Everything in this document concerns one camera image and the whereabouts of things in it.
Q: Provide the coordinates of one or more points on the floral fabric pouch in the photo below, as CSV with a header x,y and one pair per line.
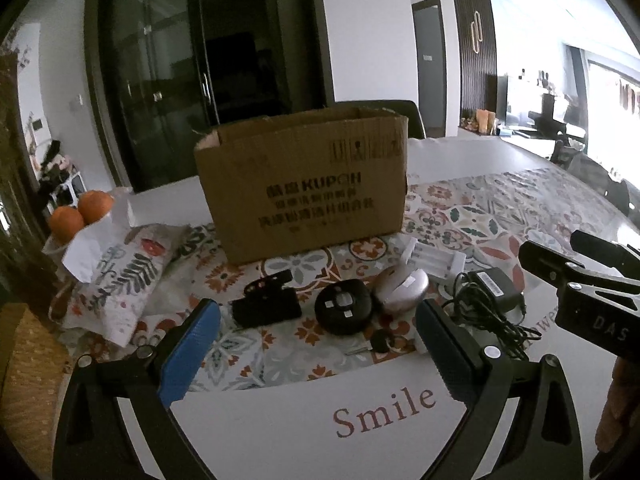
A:
x,y
130,275

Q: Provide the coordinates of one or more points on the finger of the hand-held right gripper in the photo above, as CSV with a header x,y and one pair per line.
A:
x,y
550,262
610,255

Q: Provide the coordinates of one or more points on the white television console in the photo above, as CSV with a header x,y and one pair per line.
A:
x,y
520,135

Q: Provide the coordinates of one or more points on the dark wood wall panel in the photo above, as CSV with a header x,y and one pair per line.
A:
x,y
472,50

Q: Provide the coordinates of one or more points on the pile of oranges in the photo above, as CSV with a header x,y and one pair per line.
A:
x,y
80,215

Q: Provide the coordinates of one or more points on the flat black television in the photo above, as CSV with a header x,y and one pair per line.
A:
x,y
501,100

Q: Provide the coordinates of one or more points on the white battery charger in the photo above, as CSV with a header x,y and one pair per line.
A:
x,y
440,262

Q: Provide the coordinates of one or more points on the brown cardboard box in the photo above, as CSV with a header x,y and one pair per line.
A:
x,y
300,200

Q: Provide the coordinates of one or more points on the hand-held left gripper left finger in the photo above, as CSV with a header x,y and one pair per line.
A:
x,y
192,350

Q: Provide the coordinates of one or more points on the person's right hand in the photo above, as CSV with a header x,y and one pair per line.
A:
x,y
622,410

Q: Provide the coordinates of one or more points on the white shelf rack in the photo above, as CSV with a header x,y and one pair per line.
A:
x,y
67,180

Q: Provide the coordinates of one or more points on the pink silver computer mouse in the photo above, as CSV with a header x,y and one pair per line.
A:
x,y
402,287

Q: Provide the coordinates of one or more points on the black round disc device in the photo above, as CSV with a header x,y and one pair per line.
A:
x,y
342,307

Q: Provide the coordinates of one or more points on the dark glass double door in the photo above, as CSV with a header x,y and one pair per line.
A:
x,y
200,60

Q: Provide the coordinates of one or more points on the dark dining chair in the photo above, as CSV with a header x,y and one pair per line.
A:
x,y
395,115

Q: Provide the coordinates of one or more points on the brown paper bag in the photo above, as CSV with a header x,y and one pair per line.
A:
x,y
485,121

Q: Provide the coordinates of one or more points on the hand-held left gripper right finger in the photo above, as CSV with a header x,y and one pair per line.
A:
x,y
445,355

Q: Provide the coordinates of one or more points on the black clip-on device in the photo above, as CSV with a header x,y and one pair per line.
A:
x,y
267,305

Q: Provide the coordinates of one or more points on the white table cover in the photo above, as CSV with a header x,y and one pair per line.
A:
x,y
475,152

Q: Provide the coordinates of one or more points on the key with black head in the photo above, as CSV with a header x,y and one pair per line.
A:
x,y
382,344

